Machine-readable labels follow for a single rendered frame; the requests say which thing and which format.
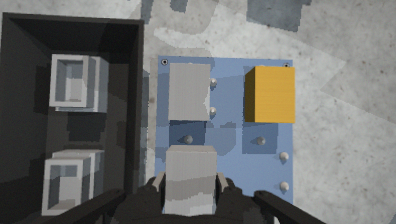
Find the yellow rectangular block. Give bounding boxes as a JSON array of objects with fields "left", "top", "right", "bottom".
[{"left": 245, "top": 66, "right": 295, "bottom": 123}]

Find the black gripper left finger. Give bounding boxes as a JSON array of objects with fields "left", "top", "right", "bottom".
[{"left": 42, "top": 171, "right": 166, "bottom": 224}]

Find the grey open-top rectangular box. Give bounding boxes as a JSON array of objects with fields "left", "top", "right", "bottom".
[
  {"left": 41, "top": 150, "right": 105, "bottom": 216},
  {"left": 49, "top": 54, "right": 109, "bottom": 113}
]

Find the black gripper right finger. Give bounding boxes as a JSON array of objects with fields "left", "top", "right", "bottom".
[{"left": 210, "top": 172, "right": 326, "bottom": 224}]

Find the grey rectangular block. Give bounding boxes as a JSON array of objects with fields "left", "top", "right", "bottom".
[
  {"left": 164, "top": 145, "right": 217, "bottom": 216},
  {"left": 168, "top": 63, "right": 210, "bottom": 121}
]

